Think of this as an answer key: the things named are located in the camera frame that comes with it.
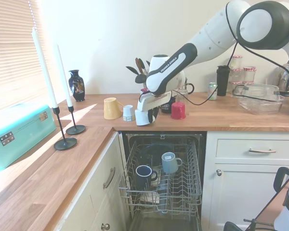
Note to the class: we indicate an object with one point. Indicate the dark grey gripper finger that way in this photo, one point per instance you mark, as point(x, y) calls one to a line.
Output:
point(156, 114)
point(151, 115)

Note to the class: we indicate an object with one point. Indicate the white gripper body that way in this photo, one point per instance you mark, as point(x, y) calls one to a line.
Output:
point(159, 99)

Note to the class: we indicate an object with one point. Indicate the white ceramic mug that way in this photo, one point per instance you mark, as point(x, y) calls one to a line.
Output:
point(142, 119)

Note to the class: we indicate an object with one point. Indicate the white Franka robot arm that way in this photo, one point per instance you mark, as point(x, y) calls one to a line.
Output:
point(207, 36)

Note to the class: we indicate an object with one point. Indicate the dark printed mug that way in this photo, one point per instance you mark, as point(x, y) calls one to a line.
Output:
point(167, 107)

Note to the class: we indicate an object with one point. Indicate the red mug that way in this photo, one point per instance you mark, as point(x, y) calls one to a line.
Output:
point(178, 110)

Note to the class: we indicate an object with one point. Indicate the yellow mug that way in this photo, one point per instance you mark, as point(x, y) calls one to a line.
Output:
point(112, 108)

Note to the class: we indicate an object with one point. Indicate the light grey ceramic mug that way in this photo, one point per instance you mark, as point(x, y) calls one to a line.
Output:
point(169, 166)

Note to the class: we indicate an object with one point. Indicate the navy mug white rim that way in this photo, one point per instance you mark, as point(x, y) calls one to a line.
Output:
point(144, 180)

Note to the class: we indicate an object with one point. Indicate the stainless steel dishwasher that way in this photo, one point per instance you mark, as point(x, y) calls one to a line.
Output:
point(163, 223)

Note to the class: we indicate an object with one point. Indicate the small white cup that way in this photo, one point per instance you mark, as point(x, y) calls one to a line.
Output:
point(128, 113)

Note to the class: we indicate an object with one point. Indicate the clear drinking glass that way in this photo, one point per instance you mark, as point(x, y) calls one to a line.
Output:
point(182, 95)

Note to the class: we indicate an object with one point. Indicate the black cooking spoon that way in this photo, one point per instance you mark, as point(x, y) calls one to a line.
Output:
point(148, 63)
point(131, 70)
point(141, 78)

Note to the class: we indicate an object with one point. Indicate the wooden cooking spoon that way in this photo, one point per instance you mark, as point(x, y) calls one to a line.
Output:
point(139, 64)

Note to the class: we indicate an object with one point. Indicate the green white drink can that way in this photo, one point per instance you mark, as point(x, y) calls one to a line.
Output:
point(213, 91)

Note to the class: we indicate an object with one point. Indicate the black shaker bottle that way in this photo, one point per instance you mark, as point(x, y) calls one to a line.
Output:
point(223, 81)

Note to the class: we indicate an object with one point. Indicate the black candle holder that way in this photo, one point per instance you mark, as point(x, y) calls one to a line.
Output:
point(75, 130)
point(65, 144)

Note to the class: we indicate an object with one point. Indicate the navy painted vase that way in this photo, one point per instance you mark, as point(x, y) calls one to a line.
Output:
point(76, 86)

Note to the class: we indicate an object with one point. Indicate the glass jar red checked lid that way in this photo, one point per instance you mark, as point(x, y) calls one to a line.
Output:
point(236, 62)
point(249, 74)
point(236, 75)

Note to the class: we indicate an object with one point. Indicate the white ceramic bowl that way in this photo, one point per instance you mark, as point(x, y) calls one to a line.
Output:
point(149, 198)

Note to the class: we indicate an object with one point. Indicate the silver cabinet knob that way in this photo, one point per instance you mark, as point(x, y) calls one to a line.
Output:
point(105, 226)
point(218, 172)

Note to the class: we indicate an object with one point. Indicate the white cabinet below window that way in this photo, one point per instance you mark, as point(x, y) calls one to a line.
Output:
point(96, 192)

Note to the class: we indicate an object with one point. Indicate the white taper candle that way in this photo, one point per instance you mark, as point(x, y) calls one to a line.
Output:
point(63, 77)
point(44, 69)

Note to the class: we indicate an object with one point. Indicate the clear lidded food container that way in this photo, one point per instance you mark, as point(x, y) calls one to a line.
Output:
point(260, 101)

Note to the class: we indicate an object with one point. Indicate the white cabinet with drawer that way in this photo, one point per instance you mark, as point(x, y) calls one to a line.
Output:
point(243, 192)

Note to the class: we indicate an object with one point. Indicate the silver kettle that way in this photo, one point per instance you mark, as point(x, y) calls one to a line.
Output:
point(283, 79)

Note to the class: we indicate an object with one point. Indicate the teal metal bread box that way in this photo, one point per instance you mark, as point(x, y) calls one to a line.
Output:
point(19, 137)

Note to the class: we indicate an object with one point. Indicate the beige window blind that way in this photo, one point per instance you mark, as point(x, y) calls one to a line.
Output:
point(12, 60)

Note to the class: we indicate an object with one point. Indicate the black clamp bracket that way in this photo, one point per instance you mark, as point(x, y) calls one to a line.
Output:
point(278, 179)

